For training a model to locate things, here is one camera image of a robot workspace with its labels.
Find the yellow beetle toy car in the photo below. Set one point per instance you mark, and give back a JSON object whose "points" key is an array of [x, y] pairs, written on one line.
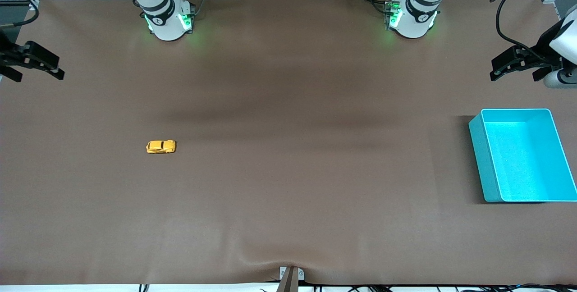
{"points": [[160, 147]]}

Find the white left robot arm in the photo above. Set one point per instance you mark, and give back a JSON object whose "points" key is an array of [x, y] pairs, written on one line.
{"points": [[414, 17]]}

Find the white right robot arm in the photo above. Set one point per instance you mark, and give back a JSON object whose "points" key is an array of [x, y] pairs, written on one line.
{"points": [[167, 21]]}

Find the turquoise plastic bin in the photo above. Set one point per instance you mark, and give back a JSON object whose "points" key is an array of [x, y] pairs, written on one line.
{"points": [[518, 166]]}

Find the brown table mat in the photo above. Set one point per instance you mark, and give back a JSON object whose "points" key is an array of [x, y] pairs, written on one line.
{"points": [[288, 148]]}

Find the metal table edge clamp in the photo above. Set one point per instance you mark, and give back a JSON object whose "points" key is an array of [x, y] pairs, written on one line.
{"points": [[288, 283]]}

